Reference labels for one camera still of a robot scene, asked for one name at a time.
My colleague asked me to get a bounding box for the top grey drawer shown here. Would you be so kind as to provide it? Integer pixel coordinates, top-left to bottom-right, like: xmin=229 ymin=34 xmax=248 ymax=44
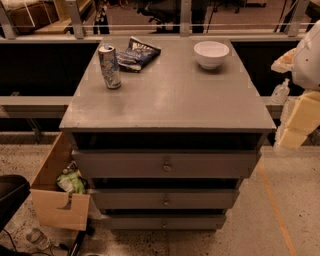
xmin=72 ymin=150 xmax=261 ymax=178

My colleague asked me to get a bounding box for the grey wooden drawer cabinet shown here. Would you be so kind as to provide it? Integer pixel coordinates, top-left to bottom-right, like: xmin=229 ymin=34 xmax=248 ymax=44
xmin=60 ymin=37 xmax=275 ymax=219

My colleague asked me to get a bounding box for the white ceramic bowl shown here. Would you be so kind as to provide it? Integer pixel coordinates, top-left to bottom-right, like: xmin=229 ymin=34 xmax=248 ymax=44
xmin=194 ymin=41 xmax=230 ymax=70

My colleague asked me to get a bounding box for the brown cardboard box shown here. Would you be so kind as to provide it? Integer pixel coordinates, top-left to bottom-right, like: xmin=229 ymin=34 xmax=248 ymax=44
xmin=30 ymin=133 xmax=90 ymax=231

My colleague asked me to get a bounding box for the white hand sanitizer bottle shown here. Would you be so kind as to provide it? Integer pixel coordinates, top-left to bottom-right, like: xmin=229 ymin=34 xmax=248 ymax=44
xmin=271 ymin=78 xmax=290 ymax=104

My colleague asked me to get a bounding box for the grey metal railing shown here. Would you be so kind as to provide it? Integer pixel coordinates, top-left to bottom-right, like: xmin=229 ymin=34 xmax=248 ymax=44
xmin=0 ymin=0 xmax=319 ymax=39

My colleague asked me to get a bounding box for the bottom grey drawer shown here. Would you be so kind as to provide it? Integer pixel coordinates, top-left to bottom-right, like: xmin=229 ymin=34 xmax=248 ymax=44
xmin=102 ymin=214 xmax=226 ymax=230

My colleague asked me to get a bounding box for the silver blue redbull can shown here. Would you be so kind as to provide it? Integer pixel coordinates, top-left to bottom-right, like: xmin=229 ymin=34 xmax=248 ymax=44
xmin=98 ymin=43 xmax=121 ymax=89

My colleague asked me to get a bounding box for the grey drawer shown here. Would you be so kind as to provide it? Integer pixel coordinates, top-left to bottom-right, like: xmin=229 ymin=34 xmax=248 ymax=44
xmin=102 ymin=214 xmax=226 ymax=230
xmin=89 ymin=189 xmax=239 ymax=210
xmin=72 ymin=150 xmax=261 ymax=178

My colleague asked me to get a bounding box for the green snack bag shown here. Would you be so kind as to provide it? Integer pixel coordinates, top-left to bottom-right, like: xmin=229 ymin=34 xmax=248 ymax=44
xmin=56 ymin=172 xmax=86 ymax=194

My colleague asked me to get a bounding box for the clear plastic water bottle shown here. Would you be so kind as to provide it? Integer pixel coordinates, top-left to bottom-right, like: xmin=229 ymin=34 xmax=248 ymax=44
xmin=26 ymin=228 xmax=51 ymax=251

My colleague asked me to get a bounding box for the middle grey drawer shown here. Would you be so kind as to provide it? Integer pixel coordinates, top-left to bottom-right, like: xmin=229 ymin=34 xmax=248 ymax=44
xmin=89 ymin=189 xmax=239 ymax=210

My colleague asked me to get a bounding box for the dark blue chip bag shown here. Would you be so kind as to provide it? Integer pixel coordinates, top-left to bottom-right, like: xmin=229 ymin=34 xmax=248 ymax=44
xmin=117 ymin=37 xmax=161 ymax=72

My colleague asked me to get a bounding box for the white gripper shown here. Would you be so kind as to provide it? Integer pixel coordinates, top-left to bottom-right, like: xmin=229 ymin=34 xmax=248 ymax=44
xmin=271 ymin=20 xmax=320 ymax=151

